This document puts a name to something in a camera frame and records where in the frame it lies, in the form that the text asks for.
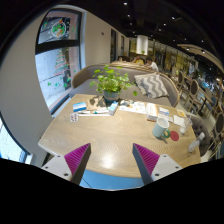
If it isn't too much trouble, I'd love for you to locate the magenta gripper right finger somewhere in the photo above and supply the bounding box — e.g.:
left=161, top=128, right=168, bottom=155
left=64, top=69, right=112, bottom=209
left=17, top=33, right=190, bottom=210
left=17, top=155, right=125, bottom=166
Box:
left=132, top=143, right=160, bottom=185

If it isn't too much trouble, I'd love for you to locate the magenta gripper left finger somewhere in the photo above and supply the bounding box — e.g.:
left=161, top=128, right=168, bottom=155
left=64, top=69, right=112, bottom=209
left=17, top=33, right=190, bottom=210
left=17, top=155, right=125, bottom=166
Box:
left=64, top=143, right=91, bottom=185

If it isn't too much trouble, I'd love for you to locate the clear plastic water bottle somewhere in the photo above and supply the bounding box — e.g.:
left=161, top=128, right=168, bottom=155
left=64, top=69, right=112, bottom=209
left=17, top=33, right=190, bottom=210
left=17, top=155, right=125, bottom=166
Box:
left=188, top=132, right=205, bottom=152

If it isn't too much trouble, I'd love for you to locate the light blue ceramic mug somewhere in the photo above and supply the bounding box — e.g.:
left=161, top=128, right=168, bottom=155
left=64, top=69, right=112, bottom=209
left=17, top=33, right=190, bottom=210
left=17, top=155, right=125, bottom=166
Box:
left=152, top=118, right=170, bottom=138

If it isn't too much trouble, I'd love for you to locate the red round coaster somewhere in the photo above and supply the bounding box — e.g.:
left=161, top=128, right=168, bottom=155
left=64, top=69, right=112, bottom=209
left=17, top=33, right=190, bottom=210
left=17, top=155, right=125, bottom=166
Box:
left=170, top=131, right=179, bottom=141

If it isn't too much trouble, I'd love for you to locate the blister pill pack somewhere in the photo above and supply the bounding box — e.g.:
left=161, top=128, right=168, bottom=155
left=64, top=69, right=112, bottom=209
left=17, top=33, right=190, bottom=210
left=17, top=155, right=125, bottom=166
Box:
left=70, top=112, right=78, bottom=122

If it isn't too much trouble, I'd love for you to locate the white toothpaste tube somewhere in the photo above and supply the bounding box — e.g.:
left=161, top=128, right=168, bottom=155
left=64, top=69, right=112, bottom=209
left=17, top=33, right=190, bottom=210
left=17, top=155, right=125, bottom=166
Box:
left=78, top=110, right=109, bottom=116

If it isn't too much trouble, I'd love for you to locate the white booklet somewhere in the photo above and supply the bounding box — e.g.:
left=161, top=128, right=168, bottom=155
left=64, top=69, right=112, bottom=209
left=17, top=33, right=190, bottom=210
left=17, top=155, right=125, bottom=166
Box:
left=146, top=103, right=158, bottom=121

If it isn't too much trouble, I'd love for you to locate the blue white box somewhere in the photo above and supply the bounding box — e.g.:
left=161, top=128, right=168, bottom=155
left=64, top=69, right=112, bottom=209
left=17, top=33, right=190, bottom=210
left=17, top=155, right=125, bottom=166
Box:
left=73, top=102, right=87, bottom=112

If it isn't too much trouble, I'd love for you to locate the clear drinking glass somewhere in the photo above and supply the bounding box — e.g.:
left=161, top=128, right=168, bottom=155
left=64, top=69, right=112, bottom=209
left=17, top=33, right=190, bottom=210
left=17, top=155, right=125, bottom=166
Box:
left=180, top=118, right=192, bottom=134

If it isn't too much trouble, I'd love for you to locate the white paper sheet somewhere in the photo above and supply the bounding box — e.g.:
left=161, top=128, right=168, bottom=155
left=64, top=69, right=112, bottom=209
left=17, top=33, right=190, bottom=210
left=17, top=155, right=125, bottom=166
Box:
left=119, top=101, right=146, bottom=114

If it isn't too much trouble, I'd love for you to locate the yellow card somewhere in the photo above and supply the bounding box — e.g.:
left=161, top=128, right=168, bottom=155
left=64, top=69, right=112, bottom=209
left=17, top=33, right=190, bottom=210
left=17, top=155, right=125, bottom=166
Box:
left=177, top=110, right=186, bottom=117

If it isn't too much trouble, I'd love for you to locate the light blue tissue pack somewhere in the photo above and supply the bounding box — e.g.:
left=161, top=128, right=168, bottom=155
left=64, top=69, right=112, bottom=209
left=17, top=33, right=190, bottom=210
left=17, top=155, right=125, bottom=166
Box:
left=108, top=101, right=118, bottom=115

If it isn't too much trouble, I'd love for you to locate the grey chevron cushion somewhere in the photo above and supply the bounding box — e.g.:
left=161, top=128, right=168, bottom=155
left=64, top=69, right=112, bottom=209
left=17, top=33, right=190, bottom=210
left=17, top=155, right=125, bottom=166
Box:
left=134, top=73, right=169, bottom=99

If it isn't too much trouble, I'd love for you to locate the grey curved sofa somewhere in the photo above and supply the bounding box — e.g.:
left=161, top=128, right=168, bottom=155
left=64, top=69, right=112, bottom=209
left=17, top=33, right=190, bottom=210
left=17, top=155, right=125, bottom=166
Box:
left=69, top=62, right=180, bottom=107

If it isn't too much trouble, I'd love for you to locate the green potted plant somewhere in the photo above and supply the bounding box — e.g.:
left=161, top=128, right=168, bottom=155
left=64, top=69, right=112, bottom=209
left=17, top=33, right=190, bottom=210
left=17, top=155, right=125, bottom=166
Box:
left=89, top=65, right=134, bottom=102

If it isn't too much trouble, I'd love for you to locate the wooden dining chair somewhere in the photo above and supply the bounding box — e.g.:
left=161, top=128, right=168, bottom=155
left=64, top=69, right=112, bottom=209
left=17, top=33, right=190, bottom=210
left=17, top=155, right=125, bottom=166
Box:
left=185, top=79, right=200, bottom=104

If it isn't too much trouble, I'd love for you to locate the person in white shirt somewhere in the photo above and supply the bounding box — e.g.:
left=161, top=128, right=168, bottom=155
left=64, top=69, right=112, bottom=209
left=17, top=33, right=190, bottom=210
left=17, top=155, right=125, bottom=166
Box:
left=146, top=58, right=159, bottom=72

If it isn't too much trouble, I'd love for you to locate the person in yellow shirt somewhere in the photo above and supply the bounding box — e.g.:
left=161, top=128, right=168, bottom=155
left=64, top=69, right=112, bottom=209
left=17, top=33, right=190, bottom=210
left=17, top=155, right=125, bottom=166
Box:
left=132, top=55, right=144, bottom=65

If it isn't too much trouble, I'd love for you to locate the decorated window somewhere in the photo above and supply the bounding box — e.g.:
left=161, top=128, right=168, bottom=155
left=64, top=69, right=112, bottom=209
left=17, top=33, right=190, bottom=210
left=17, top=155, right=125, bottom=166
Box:
left=35, top=8, right=82, bottom=113

